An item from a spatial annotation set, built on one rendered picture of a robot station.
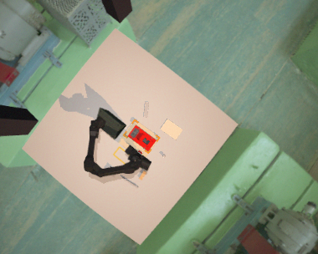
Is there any beige flat square pad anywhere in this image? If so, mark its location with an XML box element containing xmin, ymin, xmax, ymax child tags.
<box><xmin>161</xmin><ymin>119</ymin><xmax>183</xmax><ymax>140</ymax></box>

